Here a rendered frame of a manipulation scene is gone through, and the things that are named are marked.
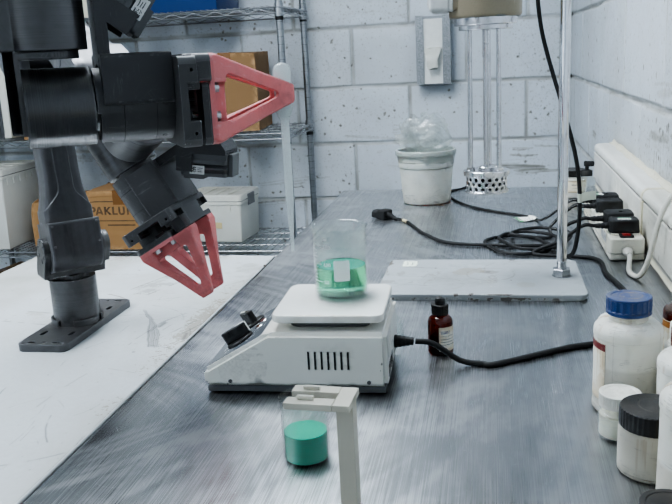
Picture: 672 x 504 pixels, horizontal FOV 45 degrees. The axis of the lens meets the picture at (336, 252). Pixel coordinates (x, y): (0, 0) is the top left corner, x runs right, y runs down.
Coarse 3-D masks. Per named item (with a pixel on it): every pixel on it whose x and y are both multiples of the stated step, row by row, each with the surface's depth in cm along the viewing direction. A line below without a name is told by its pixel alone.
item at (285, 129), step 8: (280, 120) 66; (288, 120) 66; (288, 128) 66; (288, 136) 66; (288, 144) 66; (288, 152) 66; (288, 160) 66; (288, 168) 66; (288, 176) 67; (288, 184) 67; (288, 192) 67; (288, 200) 67; (288, 208) 67; (288, 216) 68
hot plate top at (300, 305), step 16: (304, 288) 95; (384, 288) 93; (288, 304) 89; (304, 304) 88; (320, 304) 88; (336, 304) 88; (352, 304) 88; (368, 304) 87; (384, 304) 87; (288, 320) 85; (304, 320) 85; (320, 320) 84; (336, 320) 84; (352, 320) 84; (368, 320) 84
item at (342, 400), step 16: (288, 400) 55; (304, 400) 55; (320, 400) 55; (336, 400) 54; (352, 400) 54; (336, 416) 55; (352, 416) 55; (352, 432) 55; (352, 448) 55; (352, 464) 55; (352, 480) 56; (352, 496) 56
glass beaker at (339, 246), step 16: (320, 224) 92; (336, 224) 92; (352, 224) 92; (320, 240) 88; (336, 240) 87; (352, 240) 87; (320, 256) 88; (336, 256) 87; (352, 256) 88; (320, 272) 89; (336, 272) 88; (352, 272) 88; (320, 288) 89; (336, 288) 88; (352, 288) 88; (368, 288) 91
